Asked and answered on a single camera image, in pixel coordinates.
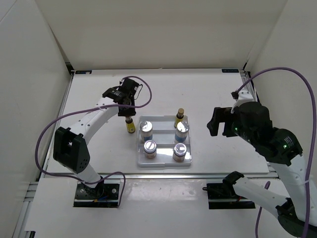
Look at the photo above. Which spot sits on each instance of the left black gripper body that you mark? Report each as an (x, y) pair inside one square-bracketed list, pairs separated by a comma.
[(127, 112)]

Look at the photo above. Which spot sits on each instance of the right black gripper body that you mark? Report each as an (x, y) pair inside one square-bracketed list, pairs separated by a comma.
[(245, 133)]

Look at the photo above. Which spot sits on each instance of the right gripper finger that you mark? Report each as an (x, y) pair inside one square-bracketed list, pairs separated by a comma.
[(228, 119), (217, 118)]

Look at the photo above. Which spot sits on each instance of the silver-lid shaker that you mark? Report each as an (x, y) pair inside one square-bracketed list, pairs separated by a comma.
[(146, 130), (182, 130)]

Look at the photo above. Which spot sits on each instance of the yellow small bottle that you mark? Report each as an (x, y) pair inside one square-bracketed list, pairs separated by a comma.
[(179, 116), (130, 125)]

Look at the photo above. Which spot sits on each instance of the white-lid sauce jar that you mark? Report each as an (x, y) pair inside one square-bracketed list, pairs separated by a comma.
[(179, 152), (150, 149)]

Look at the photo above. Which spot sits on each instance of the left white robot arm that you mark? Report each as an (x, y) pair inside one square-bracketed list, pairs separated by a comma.
[(70, 147)]

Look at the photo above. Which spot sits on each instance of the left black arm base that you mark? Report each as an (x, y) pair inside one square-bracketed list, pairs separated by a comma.
[(107, 194)]

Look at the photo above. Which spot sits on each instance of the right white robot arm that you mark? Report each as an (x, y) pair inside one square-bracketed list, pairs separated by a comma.
[(296, 213)]

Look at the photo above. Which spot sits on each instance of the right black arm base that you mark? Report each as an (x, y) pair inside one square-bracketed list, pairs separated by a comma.
[(221, 196)]

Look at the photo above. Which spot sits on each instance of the white tiered plastic tray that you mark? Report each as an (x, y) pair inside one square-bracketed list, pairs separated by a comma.
[(164, 137)]

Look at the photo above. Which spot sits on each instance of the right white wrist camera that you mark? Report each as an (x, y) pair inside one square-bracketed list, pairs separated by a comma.
[(241, 97)]

